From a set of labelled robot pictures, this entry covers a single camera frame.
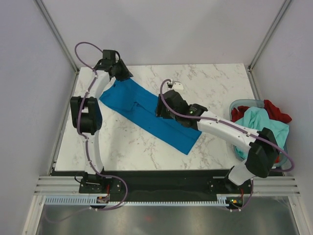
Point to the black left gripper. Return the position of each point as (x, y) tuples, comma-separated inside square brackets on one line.
[(126, 73)]

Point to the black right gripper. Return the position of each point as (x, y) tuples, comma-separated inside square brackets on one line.
[(158, 109)]

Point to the blue t shirt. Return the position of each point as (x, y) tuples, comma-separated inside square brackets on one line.
[(138, 105)]

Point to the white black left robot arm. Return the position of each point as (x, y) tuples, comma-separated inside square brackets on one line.
[(87, 118)]

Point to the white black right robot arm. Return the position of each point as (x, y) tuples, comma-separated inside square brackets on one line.
[(260, 146)]

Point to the teal t shirt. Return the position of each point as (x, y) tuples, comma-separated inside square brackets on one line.
[(257, 118)]

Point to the red t shirt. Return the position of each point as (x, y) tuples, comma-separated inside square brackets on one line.
[(239, 107)]

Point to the translucent blue plastic basket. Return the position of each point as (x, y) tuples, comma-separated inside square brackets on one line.
[(257, 114)]

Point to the aluminium left corner post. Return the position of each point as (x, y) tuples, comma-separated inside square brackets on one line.
[(52, 26)]

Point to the aluminium corner post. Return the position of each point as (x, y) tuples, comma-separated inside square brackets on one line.
[(270, 32), (52, 26)]

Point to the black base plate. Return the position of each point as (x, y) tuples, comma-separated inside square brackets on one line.
[(163, 196)]

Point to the white slotted cable duct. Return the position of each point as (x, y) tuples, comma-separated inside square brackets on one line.
[(98, 201)]

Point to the aluminium right corner post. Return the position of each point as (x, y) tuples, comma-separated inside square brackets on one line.
[(270, 32)]

